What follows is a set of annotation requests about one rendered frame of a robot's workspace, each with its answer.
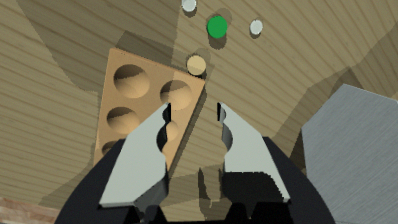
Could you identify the tan round disc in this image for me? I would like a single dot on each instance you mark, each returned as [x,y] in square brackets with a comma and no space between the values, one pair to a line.
[196,65]

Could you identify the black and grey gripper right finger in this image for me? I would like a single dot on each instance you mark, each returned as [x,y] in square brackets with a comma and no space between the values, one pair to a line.
[257,173]

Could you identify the green disc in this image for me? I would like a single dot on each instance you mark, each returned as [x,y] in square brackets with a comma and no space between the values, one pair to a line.
[216,27]

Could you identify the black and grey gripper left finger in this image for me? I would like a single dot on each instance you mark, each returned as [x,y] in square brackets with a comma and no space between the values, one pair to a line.
[131,176]

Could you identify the tan wooden tray with round pockets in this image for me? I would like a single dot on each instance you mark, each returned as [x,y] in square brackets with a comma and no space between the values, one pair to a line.
[134,88]

